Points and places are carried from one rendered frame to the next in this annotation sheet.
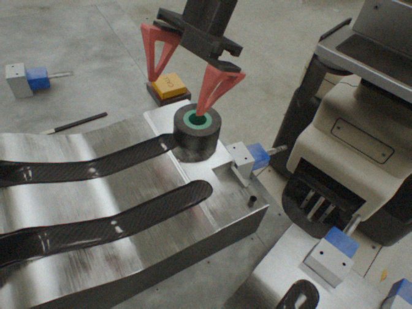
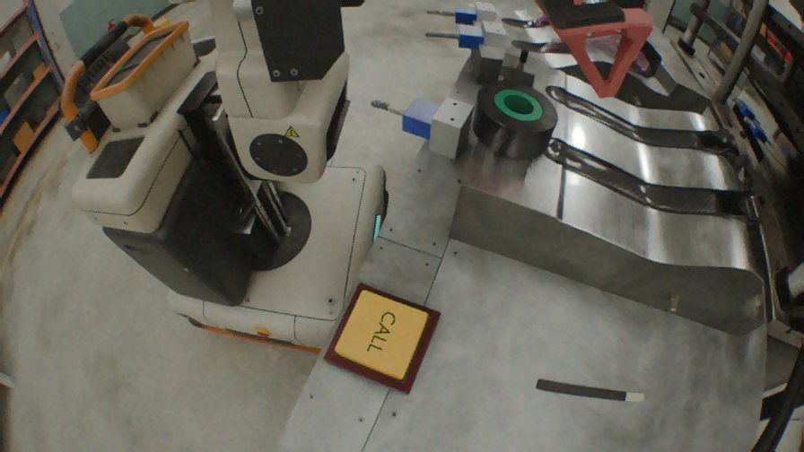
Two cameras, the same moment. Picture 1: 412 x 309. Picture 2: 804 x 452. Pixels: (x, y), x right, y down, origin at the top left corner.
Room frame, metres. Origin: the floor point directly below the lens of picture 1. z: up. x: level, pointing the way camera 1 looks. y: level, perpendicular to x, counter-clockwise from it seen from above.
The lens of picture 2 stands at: (0.59, 0.16, 1.11)
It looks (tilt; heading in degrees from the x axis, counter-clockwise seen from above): 59 degrees down; 236
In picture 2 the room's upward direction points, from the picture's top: 1 degrees clockwise
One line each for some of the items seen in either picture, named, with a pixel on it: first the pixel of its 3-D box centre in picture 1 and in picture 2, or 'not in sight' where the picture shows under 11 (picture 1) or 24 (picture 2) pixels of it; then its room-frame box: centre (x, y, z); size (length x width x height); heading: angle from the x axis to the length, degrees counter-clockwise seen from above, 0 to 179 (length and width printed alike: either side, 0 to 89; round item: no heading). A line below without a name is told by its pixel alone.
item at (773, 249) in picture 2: not in sight; (775, 175); (-0.79, 0.54, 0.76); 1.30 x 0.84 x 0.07; 35
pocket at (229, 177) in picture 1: (230, 183); (512, 91); (0.29, -0.05, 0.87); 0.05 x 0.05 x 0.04; 35
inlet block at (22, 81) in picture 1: (43, 77); not in sight; (0.54, 0.38, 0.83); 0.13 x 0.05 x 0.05; 118
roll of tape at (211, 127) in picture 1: (197, 126); (514, 117); (0.37, 0.01, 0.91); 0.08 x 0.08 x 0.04
